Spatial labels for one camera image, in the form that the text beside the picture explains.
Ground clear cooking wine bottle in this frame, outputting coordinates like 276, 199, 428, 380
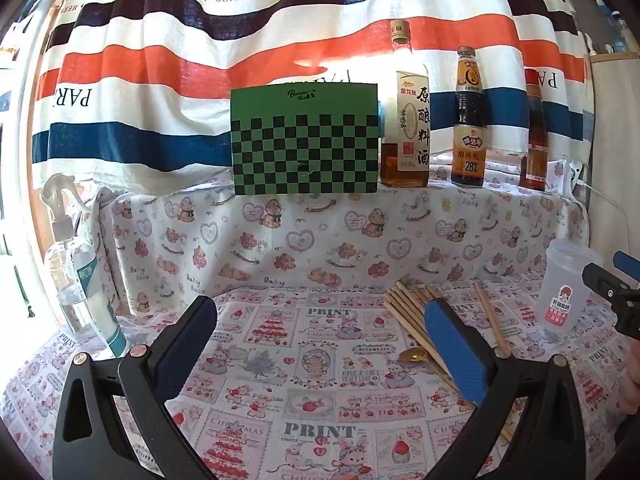
381, 19, 431, 188

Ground printed tablecloth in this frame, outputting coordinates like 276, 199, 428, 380
0, 280, 640, 480

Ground dark soy sauce bottle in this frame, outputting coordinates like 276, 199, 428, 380
450, 46, 488, 189

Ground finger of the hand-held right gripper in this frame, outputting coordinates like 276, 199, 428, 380
614, 251, 640, 276
582, 262, 640, 304

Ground red cap sauce bottle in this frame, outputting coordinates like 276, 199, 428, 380
517, 67, 549, 192

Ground translucent plastic cup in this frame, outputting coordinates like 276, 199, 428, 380
531, 239, 598, 341

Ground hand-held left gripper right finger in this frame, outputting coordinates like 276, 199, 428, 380
424, 298, 587, 480

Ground person's right hand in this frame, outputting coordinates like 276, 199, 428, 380
620, 341, 640, 415

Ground green checkered box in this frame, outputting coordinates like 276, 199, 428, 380
230, 82, 381, 196

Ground gold spoon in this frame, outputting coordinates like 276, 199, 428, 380
398, 347, 463, 393

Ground clear spray bottle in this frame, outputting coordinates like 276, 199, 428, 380
40, 174, 128, 358

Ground beige wooden panel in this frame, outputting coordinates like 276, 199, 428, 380
589, 50, 640, 261

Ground white cable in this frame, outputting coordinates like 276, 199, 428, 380
565, 160, 632, 228

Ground striped curtain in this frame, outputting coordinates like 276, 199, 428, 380
30, 0, 591, 196

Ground bundle of wooden chopsticks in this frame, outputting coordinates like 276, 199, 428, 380
384, 279, 516, 443

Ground bear print cloth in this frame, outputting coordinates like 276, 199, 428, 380
97, 152, 591, 316

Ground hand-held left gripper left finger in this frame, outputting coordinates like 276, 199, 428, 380
52, 295, 218, 480

